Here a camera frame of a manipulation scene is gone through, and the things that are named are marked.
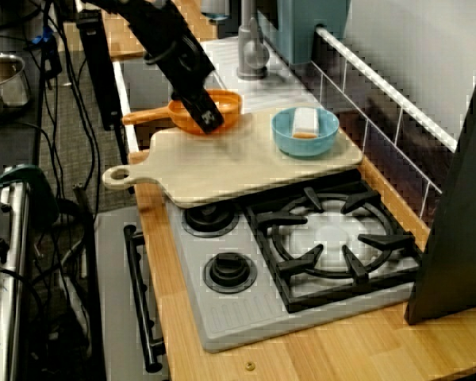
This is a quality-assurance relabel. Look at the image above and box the black oven door handle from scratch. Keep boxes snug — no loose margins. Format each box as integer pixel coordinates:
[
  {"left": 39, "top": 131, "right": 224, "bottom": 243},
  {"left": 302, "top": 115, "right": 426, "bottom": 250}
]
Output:
[{"left": 122, "top": 224, "right": 163, "bottom": 373}]

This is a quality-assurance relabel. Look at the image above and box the light blue plastic bowl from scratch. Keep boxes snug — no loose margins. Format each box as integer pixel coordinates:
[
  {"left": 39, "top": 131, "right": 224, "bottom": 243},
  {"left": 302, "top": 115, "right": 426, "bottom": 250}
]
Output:
[{"left": 270, "top": 106, "right": 340, "bottom": 159}]

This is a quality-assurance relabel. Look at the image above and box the black stove knob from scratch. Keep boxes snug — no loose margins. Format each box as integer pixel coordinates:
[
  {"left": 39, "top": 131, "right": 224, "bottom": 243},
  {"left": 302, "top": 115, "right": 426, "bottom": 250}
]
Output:
[
  {"left": 203, "top": 252, "right": 259, "bottom": 294},
  {"left": 182, "top": 204, "right": 239, "bottom": 239}
]

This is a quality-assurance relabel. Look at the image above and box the grey toy faucet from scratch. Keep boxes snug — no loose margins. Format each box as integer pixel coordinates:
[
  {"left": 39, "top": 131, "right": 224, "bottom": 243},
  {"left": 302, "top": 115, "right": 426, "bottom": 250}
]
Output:
[{"left": 236, "top": 0, "right": 271, "bottom": 80}]

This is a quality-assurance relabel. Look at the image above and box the wooden cutting board with handle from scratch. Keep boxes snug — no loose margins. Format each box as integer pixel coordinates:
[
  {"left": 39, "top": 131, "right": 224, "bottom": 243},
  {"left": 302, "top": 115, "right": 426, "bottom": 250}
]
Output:
[{"left": 102, "top": 103, "right": 365, "bottom": 210}]

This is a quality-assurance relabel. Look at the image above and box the metal pot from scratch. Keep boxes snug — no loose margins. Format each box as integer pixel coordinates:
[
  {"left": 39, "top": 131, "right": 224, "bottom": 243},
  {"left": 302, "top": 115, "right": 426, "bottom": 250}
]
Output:
[{"left": 0, "top": 51, "right": 32, "bottom": 122}]

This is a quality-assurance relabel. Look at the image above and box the black angled side panel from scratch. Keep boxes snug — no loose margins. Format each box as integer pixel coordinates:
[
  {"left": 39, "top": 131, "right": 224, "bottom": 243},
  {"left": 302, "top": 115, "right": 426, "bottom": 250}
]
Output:
[{"left": 404, "top": 31, "right": 476, "bottom": 326}]

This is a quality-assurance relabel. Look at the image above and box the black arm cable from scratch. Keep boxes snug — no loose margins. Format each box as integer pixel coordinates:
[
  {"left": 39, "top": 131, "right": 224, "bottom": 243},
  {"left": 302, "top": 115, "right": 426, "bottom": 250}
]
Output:
[{"left": 144, "top": 39, "right": 179, "bottom": 67}]

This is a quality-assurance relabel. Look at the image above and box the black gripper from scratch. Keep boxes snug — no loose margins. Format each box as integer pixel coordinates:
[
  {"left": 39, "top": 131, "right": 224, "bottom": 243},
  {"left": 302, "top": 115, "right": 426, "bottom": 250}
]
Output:
[{"left": 158, "top": 33, "right": 225, "bottom": 136}]

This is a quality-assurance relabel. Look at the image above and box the white toy sink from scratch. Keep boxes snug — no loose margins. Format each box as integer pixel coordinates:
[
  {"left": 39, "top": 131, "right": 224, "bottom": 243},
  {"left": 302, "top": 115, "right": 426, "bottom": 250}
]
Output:
[{"left": 111, "top": 35, "right": 322, "bottom": 154}]

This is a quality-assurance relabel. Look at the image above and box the white toy oven door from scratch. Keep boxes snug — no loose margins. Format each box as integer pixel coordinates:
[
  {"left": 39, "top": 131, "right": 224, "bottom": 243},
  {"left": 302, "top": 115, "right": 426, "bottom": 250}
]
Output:
[{"left": 96, "top": 206, "right": 171, "bottom": 381}]

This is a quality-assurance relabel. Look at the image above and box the aluminium frame rail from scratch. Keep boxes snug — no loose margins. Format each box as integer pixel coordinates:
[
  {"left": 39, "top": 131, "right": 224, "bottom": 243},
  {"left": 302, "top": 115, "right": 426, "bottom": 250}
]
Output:
[{"left": 0, "top": 186, "right": 31, "bottom": 381}]

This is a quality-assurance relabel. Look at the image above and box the black upright bar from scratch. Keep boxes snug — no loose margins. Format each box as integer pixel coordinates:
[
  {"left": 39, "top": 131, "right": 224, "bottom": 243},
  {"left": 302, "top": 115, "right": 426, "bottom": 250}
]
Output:
[{"left": 75, "top": 10, "right": 125, "bottom": 132}]

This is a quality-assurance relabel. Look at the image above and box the orange toy frying pan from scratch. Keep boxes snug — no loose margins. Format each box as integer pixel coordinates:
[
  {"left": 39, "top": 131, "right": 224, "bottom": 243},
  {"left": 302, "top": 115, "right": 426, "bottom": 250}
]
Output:
[{"left": 121, "top": 89, "right": 244, "bottom": 136}]

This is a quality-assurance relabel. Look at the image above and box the teal appliance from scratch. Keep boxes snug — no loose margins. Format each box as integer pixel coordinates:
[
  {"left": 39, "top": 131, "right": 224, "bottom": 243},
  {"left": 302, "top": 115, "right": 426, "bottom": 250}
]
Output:
[{"left": 275, "top": 0, "right": 352, "bottom": 67}]

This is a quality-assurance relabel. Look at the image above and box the dark tiled backsplash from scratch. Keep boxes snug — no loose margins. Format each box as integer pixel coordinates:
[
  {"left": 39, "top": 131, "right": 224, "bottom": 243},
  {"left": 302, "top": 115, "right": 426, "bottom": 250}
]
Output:
[{"left": 309, "top": 25, "right": 461, "bottom": 231}]

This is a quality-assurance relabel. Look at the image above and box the green clamp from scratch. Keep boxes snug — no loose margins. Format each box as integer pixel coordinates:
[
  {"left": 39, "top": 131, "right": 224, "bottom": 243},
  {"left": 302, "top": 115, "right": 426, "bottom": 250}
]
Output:
[{"left": 0, "top": 163, "right": 60, "bottom": 227}]

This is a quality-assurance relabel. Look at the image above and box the blue cable connector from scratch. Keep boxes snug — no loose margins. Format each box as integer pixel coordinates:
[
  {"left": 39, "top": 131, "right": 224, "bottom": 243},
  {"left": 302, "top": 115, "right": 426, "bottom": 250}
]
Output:
[{"left": 31, "top": 25, "right": 56, "bottom": 47}]

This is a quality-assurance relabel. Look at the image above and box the grey toy stove top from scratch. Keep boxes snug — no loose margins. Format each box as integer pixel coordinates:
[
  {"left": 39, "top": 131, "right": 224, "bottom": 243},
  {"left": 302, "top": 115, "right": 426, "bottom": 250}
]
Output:
[{"left": 166, "top": 174, "right": 425, "bottom": 354}]

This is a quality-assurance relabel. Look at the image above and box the white block with orange layer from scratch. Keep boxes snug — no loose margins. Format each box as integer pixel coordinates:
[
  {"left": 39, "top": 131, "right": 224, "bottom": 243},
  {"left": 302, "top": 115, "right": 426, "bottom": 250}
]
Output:
[{"left": 291, "top": 106, "right": 321, "bottom": 140}]

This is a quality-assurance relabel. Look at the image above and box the black burner grate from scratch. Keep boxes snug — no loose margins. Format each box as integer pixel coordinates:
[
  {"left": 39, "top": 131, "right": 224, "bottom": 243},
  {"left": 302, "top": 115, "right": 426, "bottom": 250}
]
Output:
[{"left": 244, "top": 180, "right": 425, "bottom": 314}]

